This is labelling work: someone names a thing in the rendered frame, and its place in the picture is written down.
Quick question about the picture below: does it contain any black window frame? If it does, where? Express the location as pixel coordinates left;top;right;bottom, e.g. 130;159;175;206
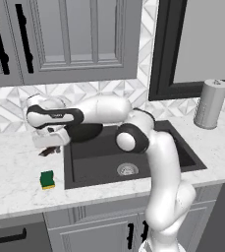
147;0;225;102

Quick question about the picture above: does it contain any dark grey cabinet panel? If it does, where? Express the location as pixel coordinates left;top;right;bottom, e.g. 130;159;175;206
195;177;225;252

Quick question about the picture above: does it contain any dark grey sink basin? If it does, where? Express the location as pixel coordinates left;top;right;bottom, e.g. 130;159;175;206
63;119;207;191

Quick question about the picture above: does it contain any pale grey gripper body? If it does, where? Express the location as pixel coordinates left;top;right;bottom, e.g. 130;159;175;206
31;128;72;149

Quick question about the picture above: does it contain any silver sink drain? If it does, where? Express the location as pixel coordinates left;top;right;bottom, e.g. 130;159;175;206
116;162;141;177

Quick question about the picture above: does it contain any wide grey wall cupboard door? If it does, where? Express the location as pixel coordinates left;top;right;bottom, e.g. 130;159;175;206
5;0;143;87

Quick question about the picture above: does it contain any black base cupboard handle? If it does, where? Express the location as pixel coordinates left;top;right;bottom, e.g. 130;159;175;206
126;222;135;251
141;220;150;244

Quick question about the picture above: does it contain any dark grey dishwasher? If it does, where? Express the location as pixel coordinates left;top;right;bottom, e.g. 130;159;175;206
0;213;53;252

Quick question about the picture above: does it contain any black dishwasher handle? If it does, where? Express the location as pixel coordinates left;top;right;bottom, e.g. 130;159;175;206
0;227;28;247

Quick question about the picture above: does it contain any green and yellow sponge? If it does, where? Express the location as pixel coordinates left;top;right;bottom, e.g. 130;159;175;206
39;169;56;191

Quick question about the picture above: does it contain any grey base cupboard door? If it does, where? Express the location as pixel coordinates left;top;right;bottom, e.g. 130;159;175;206
138;199;217;252
47;212;141;252

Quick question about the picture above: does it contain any grey paper towel roll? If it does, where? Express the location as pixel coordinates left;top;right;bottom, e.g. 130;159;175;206
193;78;225;130

